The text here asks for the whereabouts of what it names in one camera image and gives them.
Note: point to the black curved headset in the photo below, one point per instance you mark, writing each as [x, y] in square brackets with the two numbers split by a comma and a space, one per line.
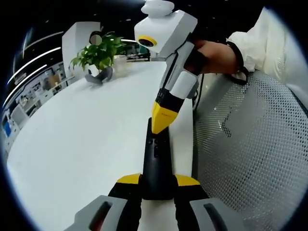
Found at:
[101, 76]

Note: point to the green leafy potted plant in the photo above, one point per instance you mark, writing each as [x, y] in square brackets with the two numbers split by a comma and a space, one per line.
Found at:
[98, 54]

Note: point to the grey mesh office chair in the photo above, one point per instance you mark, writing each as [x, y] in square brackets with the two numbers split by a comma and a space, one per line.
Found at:
[252, 149]

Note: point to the black remote control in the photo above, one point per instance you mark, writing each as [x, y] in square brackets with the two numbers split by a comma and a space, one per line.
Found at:
[157, 168]

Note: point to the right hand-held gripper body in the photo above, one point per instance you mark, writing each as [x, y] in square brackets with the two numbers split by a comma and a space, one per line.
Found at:
[168, 31]

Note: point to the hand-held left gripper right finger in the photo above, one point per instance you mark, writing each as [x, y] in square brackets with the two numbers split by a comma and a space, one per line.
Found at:
[199, 214]

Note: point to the white ceiling light strip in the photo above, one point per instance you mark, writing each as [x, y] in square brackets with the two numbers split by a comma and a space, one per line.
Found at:
[26, 75]
[36, 57]

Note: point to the white display shelf wall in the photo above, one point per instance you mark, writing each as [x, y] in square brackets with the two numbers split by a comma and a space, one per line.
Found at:
[31, 96]

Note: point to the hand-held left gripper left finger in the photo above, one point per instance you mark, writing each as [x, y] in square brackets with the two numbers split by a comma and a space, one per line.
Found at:
[108, 211]

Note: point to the person's right hand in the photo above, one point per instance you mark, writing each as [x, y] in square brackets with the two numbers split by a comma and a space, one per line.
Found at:
[216, 57]

